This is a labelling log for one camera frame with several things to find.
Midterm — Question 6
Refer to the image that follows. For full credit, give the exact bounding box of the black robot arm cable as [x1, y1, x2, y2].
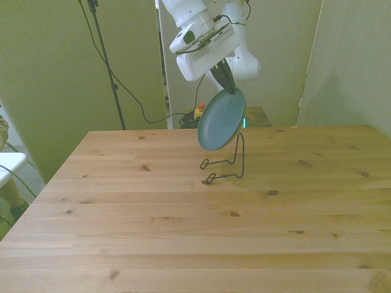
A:
[176, 0, 252, 115]

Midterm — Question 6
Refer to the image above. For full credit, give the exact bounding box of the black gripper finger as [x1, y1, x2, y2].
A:
[221, 58, 238, 89]
[210, 62, 236, 95]

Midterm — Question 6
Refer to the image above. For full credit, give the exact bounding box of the coiled dark cable bundle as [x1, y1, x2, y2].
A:
[178, 111, 201, 129]

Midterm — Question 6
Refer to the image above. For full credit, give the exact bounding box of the black tripod camera cable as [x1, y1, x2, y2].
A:
[78, 0, 196, 125]

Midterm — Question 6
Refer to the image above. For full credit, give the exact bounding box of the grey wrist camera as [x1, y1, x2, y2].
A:
[197, 24, 235, 48]

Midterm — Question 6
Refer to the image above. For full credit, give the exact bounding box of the person's bare leg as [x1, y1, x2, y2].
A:
[0, 178, 27, 214]

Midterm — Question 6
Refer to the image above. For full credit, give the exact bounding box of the black wire plate stand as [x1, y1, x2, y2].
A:
[200, 132, 245, 186]

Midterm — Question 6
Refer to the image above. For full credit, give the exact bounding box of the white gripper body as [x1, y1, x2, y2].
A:
[176, 23, 243, 82]

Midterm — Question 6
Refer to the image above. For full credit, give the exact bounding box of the white chair seat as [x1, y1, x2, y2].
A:
[0, 151, 27, 189]

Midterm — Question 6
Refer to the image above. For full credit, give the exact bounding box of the teal round plate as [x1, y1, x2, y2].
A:
[197, 87, 247, 152]

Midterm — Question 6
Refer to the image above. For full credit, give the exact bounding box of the black tripod pole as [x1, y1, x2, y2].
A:
[78, 0, 127, 131]

